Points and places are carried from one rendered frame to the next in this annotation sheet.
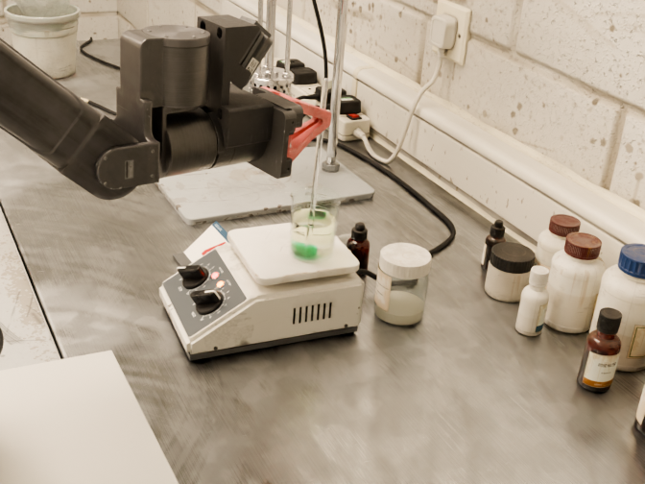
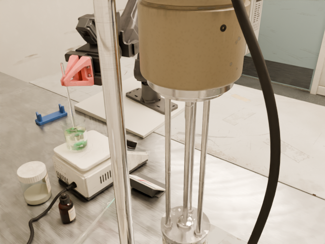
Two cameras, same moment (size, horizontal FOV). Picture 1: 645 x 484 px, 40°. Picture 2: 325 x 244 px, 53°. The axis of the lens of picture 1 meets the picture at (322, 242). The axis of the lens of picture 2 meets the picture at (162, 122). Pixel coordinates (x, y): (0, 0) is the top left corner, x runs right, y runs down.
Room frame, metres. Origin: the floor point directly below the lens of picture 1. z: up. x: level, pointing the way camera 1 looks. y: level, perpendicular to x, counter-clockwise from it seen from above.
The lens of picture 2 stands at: (1.52, -0.06, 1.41)
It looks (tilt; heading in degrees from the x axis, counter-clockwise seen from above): 30 degrees down; 156
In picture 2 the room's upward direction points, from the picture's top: 1 degrees counter-clockwise
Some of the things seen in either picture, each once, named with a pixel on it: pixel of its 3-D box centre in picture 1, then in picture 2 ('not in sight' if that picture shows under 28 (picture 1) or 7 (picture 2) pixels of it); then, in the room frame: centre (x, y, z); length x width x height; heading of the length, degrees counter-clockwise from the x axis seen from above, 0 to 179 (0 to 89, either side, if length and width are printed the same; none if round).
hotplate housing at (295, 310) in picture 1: (269, 287); (98, 159); (0.87, 0.06, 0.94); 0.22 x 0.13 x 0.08; 115
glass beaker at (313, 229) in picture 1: (316, 224); (74, 134); (0.86, 0.01, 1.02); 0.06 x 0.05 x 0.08; 83
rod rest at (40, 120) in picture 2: not in sight; (51, 114); (0.52, -0.02, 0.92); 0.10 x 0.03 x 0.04; 111
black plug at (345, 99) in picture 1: (340, 105); not in sight; (1.50, -0.01, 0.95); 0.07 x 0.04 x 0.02; 118
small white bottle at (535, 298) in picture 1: (534, 300); not in sight; (0.88, -0.25, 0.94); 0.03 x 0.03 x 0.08
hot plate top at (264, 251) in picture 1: (292, 250); (88, 148); (0.88, 0.03, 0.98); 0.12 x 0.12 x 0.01; 25
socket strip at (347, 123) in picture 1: (307, 94); not in sight; (1.63, 0.05, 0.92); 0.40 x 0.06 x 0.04; 28
